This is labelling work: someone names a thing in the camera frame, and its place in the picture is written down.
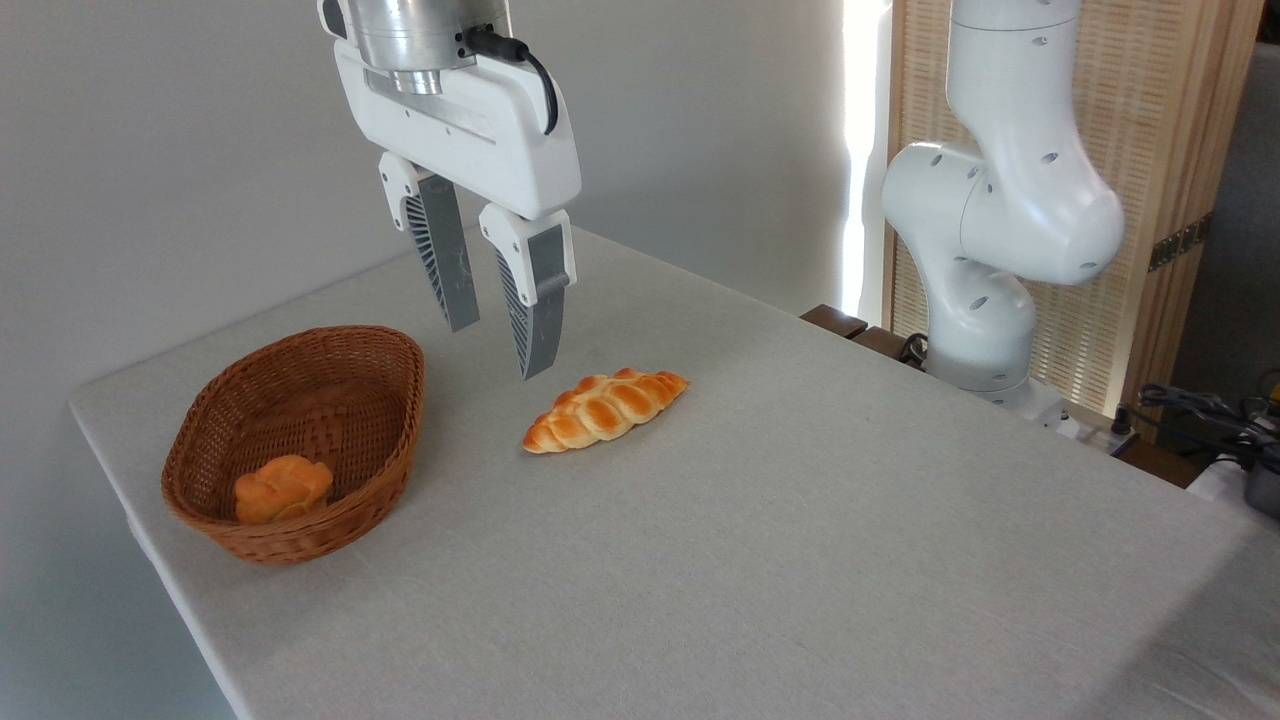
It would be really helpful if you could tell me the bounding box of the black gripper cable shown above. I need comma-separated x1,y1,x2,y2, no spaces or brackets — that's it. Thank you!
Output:
462,25,561,136

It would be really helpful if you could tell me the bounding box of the wooden woven folding screen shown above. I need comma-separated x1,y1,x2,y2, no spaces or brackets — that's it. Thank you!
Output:
885,0,1266,441

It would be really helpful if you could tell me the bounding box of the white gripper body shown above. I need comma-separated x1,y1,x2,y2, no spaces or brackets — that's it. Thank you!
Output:
333,38,583,221

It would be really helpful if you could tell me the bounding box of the black metal screen hinge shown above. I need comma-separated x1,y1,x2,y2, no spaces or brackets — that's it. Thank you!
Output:
1148,213,1214,273

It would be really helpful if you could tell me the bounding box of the long braided bread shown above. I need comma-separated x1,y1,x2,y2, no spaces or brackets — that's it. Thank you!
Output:
523,368,691,455

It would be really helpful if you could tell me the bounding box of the brown wicker basket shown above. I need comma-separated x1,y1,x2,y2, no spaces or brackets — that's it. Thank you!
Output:
161,325,426,566

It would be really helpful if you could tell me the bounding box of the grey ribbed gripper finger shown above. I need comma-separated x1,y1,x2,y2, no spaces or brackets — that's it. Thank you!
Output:
478,203,578,381
378,150,481,333

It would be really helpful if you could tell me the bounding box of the black cable bundle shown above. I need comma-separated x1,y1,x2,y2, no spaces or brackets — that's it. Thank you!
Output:
1138,383,1280,466

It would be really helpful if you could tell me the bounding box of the grey tablecloth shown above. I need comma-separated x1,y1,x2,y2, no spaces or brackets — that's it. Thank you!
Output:
68,228,1280,720

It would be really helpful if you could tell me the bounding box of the dark brown wooden block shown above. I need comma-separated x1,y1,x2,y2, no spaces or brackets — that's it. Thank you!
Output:
800,304,869,341
852,326,929,369

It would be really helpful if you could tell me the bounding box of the round knotted bread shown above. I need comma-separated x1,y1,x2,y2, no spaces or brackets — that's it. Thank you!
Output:
234,455,334,525

